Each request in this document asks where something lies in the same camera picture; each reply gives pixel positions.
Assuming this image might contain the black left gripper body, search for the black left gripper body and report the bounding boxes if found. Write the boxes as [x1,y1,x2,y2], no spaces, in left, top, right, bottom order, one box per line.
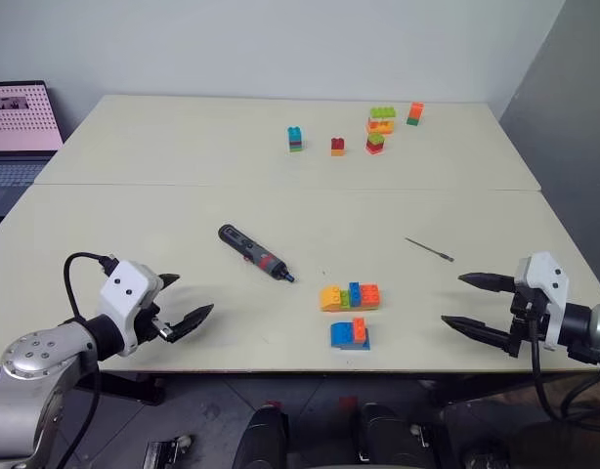
[134,277,179,345]

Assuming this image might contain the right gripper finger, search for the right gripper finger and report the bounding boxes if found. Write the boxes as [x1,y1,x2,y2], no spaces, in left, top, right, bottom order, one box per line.
[457,272,519,296]
[440,315,515,355]

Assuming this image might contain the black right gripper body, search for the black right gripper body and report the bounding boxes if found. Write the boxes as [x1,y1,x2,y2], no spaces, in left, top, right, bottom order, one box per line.
[506,285,551,359]

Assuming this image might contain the thin metal rod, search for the thin metal rod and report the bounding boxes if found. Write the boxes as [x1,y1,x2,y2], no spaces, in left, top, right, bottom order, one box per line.
[404,236,456,264]

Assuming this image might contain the grey electric screwdriver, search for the grey electric screwdriver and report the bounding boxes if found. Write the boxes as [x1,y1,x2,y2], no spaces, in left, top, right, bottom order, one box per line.
[217,223,297,285]

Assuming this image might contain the black caster with white wheel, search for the black caster with white wheel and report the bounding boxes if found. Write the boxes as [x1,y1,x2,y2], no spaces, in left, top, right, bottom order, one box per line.
[144,433,194,469]

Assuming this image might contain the blue and orange brick block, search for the blue and orange brick block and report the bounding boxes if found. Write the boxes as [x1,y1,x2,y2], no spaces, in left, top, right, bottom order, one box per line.
[329,317,371,353]

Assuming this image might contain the dark rounded shape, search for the dark rounded shape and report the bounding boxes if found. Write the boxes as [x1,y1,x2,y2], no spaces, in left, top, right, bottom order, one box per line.
[357,402,441,469]
[230,404,290,469]

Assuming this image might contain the yellow green blue orange bricks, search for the yellow green blue orange bricks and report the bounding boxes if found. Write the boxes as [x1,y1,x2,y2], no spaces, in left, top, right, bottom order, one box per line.
[319,280,383,314]

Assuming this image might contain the green red round brick stack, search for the green red round brick stack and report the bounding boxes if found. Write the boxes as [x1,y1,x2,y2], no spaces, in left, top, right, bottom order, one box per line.
[364,131,386,157]

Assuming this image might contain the teal-topped toy brick stack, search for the teal-topped toy brick stack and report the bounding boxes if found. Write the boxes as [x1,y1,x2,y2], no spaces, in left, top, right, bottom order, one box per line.
[286,125,306,154]

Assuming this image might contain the green and orange brick arch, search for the green and orange brick arch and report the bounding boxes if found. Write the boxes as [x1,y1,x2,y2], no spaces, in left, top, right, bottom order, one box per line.
[365,106,398,136]

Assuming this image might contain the open laptop with pink screen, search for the open laptop with pink screen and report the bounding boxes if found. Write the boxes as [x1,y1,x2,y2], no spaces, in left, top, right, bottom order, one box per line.
[0,80,66,238]

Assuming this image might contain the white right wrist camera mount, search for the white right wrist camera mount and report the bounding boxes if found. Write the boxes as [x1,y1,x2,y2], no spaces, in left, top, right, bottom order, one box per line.
[513,251,572,353]

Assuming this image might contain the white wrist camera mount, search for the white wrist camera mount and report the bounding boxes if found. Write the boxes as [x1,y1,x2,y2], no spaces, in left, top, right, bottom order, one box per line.
[513,251,572,353]
[98,260,160,358]

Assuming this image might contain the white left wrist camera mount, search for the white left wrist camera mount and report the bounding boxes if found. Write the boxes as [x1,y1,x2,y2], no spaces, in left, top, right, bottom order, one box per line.
[98,260,160,358]

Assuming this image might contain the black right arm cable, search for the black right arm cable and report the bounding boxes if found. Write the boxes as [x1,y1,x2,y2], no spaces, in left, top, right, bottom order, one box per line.
[526,312,600,427]

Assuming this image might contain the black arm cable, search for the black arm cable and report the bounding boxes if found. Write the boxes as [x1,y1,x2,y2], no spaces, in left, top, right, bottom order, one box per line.
[55,251,119,469]
[526,312,600,427]

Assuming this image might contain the black table frame foot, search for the black table frame foot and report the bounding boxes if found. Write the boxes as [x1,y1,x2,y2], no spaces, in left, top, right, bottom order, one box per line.
[77,371,165,406]

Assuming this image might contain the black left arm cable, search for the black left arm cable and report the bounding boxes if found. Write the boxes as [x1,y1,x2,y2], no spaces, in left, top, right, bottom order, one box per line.
[55,251,119,469]

